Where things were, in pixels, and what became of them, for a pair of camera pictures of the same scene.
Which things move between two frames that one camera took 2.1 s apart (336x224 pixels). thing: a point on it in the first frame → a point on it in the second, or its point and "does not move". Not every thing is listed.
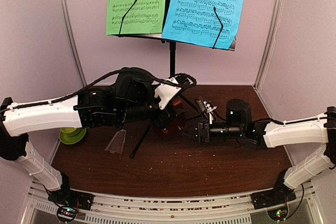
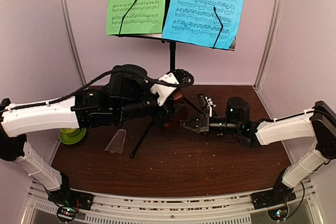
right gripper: [202, 131] → [202, 126]
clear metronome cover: [116, 144] does not move
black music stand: [164, 36] does not move
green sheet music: [136, 2] does not move
